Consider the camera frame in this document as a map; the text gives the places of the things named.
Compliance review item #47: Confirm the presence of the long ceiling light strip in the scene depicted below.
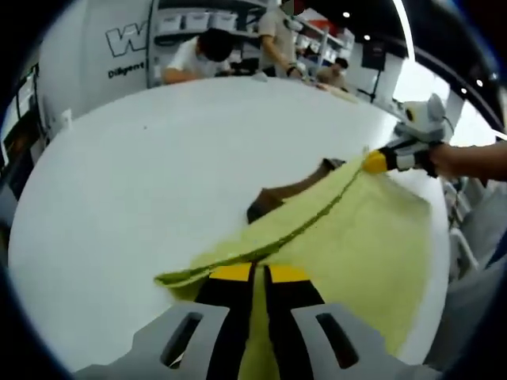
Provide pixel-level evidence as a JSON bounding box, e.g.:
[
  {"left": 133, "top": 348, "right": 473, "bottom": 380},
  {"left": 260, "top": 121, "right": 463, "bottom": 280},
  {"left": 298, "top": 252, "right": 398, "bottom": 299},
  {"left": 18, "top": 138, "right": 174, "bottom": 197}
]
[{"left": 390, "top": 0, "right": 417, "bottom": 72}]

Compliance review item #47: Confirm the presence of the yellow garment with grey sleeves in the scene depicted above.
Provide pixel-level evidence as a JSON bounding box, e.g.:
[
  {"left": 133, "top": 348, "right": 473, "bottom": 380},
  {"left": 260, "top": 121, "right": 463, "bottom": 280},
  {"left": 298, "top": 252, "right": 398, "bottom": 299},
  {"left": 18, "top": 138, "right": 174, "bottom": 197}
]
[{"left": 154, "top": 152, "right": 433, "bottom": 380}]

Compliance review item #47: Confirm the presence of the white storage bin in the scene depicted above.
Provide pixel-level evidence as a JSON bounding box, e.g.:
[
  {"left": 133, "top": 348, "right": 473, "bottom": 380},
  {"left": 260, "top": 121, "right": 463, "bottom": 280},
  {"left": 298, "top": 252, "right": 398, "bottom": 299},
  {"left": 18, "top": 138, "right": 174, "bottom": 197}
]
[
  {"left": 158, "top": 13, "right": 185, "bottom": 31},
  {"left": 185, "top": 12, "right": 211, "bottom": 29},
  {"left": 212, "top": 11, "right": 238, "bottom": 27}
]

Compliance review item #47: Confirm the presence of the beige garment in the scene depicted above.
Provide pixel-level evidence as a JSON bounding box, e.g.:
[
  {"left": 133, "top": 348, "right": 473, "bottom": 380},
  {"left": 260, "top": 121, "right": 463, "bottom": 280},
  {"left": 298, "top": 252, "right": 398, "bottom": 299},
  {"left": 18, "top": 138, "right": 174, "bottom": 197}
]
[{"left": 322, "top": 83, "right": 360, "bottom": 103}]

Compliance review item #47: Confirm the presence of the person's grey clothing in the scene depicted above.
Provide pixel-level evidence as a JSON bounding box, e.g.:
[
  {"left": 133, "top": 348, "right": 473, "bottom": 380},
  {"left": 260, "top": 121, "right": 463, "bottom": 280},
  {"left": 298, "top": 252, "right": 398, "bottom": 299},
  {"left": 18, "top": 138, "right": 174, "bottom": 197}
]
[{"left": 427, "top": 237, "right": 507, "bottom": 373}]

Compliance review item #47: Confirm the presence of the person's right hand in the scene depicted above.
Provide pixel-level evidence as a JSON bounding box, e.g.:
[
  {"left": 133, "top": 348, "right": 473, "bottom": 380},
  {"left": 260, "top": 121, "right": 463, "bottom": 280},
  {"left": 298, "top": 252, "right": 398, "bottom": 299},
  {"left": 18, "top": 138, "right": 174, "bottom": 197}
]
[{"left": 427, "top": 142, "right": 463, "bottom": 179}]

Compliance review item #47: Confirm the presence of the white mesh office chair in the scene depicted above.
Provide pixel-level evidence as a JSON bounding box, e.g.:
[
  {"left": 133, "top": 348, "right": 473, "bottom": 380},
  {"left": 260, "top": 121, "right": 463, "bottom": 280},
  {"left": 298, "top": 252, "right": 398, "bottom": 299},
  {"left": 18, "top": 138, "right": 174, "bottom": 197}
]
[{"left": 443, "top": 180, "right": 482, "bottom": 274}]

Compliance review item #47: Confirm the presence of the metal storage shelf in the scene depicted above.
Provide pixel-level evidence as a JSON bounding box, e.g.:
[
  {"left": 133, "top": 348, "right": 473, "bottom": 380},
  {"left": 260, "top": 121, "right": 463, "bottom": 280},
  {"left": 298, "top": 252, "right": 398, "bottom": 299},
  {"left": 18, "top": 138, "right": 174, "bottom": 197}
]
[{"left": 146, "top": 0, "right": 270, "bottom": 86}]

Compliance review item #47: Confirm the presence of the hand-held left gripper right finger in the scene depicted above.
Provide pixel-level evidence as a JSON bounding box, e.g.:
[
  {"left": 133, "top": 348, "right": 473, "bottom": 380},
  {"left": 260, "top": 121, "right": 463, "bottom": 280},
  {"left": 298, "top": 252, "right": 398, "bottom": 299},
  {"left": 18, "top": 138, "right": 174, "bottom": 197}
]
[{"left": 263, "top": 264, "right": 440, "bottom": 380}]

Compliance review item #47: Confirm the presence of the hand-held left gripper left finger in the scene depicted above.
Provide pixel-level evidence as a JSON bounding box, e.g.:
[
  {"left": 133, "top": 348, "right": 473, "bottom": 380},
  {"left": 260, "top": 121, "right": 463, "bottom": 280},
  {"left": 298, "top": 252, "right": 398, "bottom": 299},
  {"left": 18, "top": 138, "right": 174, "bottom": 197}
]
[{"left": 74, "top": 263, "right": 254, "bottom": 380}]

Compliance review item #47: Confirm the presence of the black sign on stand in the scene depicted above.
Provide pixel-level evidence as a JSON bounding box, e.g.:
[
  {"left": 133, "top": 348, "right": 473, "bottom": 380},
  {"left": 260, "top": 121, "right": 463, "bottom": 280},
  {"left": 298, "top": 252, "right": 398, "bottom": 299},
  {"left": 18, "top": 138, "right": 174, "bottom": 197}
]
[{"left": 358, "top": 41, "right": 387, "bottom": 102}]

